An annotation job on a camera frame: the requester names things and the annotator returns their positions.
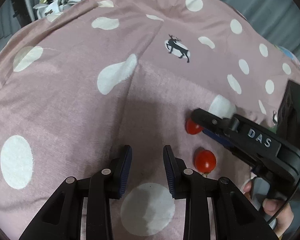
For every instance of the red cherry tomato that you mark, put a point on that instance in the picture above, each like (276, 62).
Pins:
(192, 128)
(205, 161)

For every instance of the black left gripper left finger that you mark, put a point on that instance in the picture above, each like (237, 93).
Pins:
(60, 217)

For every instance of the black camera box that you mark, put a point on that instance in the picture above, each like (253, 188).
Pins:
(288, 117)

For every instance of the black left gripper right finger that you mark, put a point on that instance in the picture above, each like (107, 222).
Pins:
(235, 217)

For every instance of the pink polka dot cloth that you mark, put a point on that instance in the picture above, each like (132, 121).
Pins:
(77, 85)

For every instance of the person's right hand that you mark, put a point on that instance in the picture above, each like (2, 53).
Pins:
(271, 206)

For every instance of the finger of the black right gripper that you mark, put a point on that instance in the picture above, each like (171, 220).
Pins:
(219, 129)

